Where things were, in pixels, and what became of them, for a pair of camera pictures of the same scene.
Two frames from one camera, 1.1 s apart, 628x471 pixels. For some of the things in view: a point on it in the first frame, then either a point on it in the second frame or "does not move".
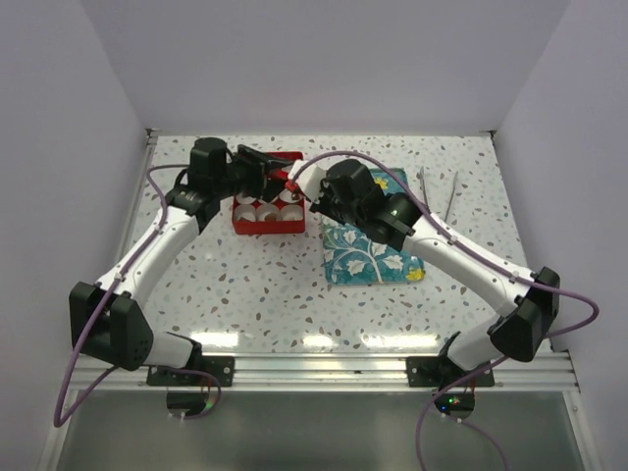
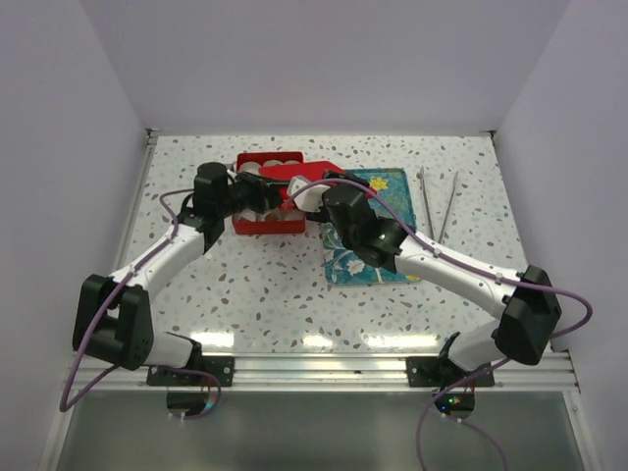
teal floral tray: x=352 y=256 does not move
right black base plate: x=438 y=371 does not move
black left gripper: x=257 y=165 → x=267 y=196
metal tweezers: x=425 y=194 does not move
